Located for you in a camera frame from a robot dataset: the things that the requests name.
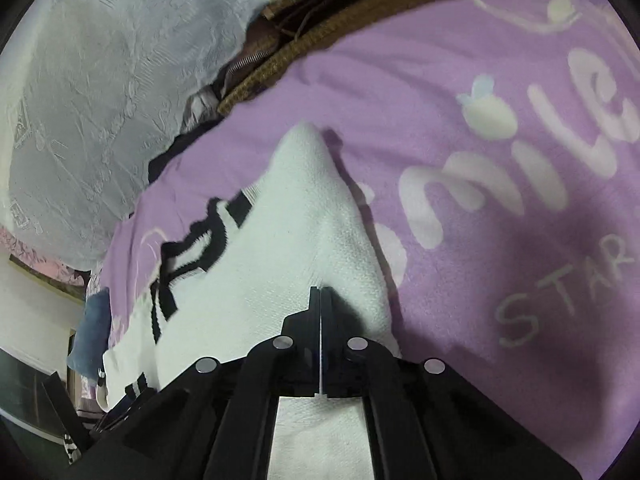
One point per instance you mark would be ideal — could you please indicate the blue cloth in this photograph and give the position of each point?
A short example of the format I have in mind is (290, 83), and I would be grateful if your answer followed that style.
(92, 330)

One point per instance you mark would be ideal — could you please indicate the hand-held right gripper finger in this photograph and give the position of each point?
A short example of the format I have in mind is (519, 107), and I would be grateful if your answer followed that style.
(314, 310)
(326, 312)

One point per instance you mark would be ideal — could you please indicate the purple printed blanket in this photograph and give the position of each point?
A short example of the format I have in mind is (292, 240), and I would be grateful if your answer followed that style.
(425, 110)

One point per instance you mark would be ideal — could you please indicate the white sweater with black stripes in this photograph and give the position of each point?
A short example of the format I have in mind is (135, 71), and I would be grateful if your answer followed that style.
(280, 240)

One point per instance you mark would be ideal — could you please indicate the pink patterned cloth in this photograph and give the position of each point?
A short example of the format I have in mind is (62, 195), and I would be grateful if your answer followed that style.
(35, 255)

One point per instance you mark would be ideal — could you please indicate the brown woven mat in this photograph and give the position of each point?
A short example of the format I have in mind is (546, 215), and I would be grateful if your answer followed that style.
(310, 45)

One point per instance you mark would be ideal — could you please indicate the white lace cloth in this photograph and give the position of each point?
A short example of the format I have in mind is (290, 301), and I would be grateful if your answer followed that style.
(100, 110)

